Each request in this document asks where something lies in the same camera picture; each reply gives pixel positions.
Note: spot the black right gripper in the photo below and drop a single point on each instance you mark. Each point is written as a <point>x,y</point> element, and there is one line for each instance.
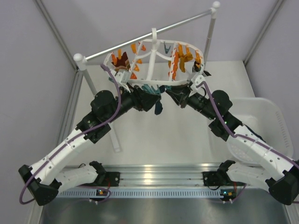
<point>180,94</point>

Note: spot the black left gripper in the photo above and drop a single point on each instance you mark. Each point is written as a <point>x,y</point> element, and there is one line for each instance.
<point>142,100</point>

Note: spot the teal front clothes peg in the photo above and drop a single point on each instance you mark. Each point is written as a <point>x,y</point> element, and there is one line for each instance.
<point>151,89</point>

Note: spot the dark navy sock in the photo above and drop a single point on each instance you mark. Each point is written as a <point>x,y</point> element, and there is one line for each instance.
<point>158,105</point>
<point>257,135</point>

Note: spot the white round sock hanger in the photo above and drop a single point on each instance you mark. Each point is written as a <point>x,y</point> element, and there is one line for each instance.
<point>149,63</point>

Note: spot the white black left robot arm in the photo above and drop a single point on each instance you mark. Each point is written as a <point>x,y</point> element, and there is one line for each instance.
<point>46,178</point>

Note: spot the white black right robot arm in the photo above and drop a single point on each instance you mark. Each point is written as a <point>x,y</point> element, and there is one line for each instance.
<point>278,174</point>

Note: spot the black white patterned sock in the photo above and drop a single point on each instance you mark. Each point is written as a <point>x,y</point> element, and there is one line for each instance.
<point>198,67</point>

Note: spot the orange inner peg row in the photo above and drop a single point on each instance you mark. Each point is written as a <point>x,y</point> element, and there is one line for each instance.
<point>173,65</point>

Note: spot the mustard yellow sock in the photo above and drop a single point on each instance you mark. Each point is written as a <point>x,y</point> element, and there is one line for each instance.
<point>184,57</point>

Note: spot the maroon striped sock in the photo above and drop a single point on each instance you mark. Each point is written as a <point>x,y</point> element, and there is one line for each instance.
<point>123,63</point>

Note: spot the teal back clothes peg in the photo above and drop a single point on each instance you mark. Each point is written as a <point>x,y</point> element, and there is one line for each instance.
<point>166,48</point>

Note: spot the white metal drying rack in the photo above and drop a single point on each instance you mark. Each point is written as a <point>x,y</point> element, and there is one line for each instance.
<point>81,60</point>

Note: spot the white plastic basket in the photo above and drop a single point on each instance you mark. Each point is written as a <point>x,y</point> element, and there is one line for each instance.
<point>265,119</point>

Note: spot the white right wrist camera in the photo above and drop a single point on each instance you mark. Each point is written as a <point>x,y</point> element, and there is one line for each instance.
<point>196,81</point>

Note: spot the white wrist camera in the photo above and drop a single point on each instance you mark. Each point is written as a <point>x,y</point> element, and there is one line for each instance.
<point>196,81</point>
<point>122,78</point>

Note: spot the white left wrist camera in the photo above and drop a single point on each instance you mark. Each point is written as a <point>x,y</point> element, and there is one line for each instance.
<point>122,78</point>

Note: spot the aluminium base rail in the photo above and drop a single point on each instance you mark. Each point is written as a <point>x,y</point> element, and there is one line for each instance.
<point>172,176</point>

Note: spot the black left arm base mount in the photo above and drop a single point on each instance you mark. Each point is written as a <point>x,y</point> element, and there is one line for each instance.
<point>109,178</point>

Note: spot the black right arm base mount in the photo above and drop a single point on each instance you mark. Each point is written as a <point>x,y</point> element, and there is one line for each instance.
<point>219,177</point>

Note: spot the slotted grey cable duct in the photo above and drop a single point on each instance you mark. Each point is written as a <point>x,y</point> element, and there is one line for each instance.
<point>147,193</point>

